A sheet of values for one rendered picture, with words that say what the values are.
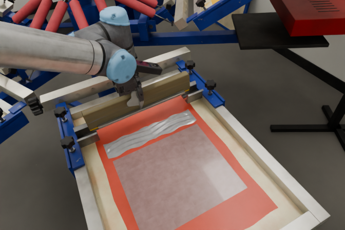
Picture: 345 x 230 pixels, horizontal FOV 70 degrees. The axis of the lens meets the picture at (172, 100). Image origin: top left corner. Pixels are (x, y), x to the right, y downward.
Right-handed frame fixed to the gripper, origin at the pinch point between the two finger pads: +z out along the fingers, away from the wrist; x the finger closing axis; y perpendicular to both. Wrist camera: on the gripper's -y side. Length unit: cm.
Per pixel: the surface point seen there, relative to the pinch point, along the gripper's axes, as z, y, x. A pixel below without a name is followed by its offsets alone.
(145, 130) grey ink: 10.1, 1.7, 5.3
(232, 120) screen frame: 6.8, -27.6, 20.1
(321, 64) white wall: 90, -201, -52
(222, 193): 10.4, -9.4, 39.9
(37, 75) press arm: 13, 36, -61
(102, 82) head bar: 2.6, 8.8, -22.0
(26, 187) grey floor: 106, 83, -70
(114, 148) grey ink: 9.9, 14.5, 7.7
